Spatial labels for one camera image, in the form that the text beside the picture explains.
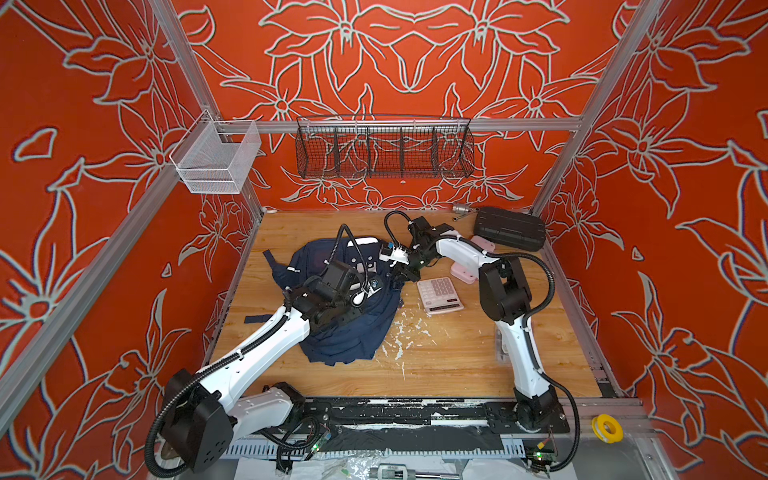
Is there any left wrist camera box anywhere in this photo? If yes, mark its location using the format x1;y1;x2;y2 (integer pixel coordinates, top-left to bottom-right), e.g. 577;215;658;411
319;260;360;300

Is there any silver metal socket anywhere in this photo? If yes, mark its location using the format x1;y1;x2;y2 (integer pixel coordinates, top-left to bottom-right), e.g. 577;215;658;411
452;204;476;216

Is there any black wire wall basket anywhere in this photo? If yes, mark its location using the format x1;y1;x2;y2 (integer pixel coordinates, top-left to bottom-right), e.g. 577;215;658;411
295;114;477;180

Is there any white wire wall basket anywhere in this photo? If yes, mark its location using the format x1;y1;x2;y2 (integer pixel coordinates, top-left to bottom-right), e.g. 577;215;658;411
170;109;262;195

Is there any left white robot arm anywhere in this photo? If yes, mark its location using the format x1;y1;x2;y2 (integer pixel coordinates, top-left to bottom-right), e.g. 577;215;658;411
144;276;383;478

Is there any white pink calculator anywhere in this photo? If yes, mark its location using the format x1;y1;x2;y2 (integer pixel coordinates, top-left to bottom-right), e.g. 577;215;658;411
416;277;464;316

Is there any navy blue backpack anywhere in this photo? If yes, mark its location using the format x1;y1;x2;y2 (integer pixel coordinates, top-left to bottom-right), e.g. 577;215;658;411
263;236;403;366

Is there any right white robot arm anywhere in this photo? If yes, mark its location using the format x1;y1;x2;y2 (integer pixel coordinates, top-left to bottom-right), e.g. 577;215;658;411
379;217;567;433

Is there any pink pencil case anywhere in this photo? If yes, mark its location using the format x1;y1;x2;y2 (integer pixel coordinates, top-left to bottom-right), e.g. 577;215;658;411
450;235;496;284

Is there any yellow tape roll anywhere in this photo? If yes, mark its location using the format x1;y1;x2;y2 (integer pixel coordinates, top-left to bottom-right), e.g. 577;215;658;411
591;414;624;444

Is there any black hard plastic case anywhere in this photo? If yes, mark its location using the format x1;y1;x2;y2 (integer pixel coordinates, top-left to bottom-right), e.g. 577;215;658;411
473;207;546;252

